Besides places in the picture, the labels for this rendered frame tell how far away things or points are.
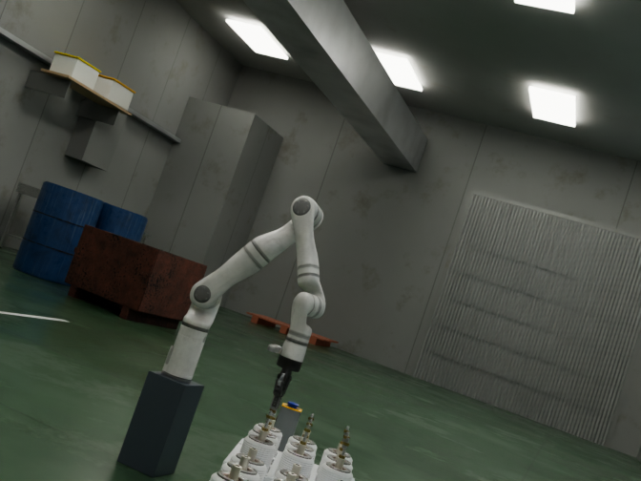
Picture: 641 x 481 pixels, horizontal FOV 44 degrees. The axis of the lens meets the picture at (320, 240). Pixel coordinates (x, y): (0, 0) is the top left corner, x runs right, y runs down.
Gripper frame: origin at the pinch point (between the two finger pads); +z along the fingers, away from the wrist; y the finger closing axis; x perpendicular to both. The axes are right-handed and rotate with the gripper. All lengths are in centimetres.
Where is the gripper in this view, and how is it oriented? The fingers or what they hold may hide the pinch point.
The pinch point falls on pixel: (276, 402)
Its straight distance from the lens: 249.0
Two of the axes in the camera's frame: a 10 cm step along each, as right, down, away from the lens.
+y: 1.4, 1.2, 9.8
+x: -9.3, -3.1, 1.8
